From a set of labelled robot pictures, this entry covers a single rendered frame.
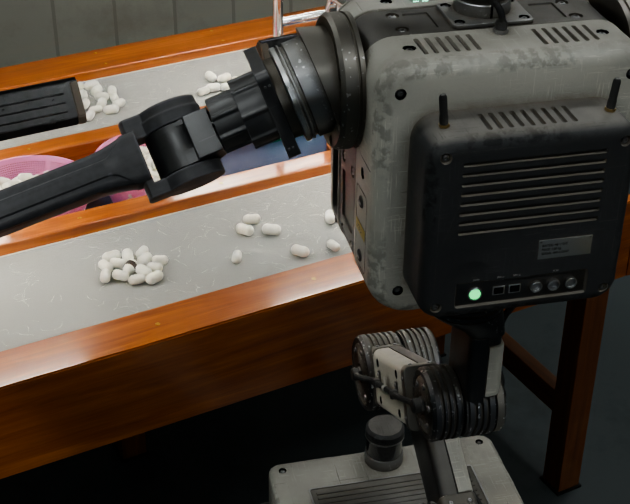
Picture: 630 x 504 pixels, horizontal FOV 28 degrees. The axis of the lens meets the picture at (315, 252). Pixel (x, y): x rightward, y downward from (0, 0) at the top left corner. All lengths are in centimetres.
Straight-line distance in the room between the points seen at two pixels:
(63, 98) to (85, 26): 213
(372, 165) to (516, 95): 18
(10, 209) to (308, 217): 109
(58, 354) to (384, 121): 88
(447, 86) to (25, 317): 107
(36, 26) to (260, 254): 209
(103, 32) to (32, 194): 286
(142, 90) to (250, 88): 158
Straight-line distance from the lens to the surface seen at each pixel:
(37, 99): 219
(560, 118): 144
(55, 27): 432
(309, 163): 264
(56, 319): 224
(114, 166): 150
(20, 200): 150
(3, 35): 433
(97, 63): 314
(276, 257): 237
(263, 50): 233
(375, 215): 148
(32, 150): 275
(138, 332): 214
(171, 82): 308
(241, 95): 147
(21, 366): 210
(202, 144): 148
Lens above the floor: 201
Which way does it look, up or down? 32 degrees down
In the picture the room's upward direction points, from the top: straight up
